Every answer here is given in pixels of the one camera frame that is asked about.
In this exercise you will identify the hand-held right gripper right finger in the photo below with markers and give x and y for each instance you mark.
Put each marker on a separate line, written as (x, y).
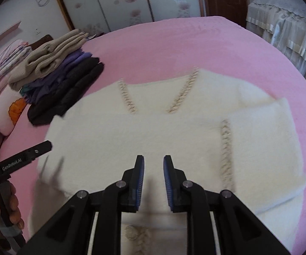
(168, 186)

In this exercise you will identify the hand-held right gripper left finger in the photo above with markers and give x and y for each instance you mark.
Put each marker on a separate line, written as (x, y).
(139, 183)

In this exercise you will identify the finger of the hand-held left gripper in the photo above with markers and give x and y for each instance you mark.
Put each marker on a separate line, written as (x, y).
(40, 150)

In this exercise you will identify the white fuzzy cardigan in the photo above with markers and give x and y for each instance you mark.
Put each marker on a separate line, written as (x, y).
(168, 127)

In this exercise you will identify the person's left hand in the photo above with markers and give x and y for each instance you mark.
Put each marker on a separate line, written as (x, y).
(14, 207)

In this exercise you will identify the pink cartoon pillow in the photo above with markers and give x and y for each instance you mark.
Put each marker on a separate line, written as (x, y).
(12, 111)

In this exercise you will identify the black folded garment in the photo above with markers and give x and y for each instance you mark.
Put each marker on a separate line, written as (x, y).
(76, 85)

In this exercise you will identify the purple folded garment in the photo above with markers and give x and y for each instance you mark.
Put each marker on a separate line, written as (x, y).
(68, 66)

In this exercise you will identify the beige folded sweater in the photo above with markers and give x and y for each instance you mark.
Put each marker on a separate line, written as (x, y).
(44, 58)

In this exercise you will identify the folded striped pink quilt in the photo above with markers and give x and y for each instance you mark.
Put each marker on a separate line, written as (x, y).
(7, 55)

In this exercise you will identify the dark wooden headboard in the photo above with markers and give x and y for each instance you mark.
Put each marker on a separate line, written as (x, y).
(42, 41)

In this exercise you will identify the brown wooden door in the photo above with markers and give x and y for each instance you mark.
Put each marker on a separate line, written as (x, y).
(227, 0)

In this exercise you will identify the lace covered furniture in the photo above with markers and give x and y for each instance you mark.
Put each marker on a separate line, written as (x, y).
(283, 24)

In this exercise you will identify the pink wall shelf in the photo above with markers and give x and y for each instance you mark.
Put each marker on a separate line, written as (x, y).
(5, 34)

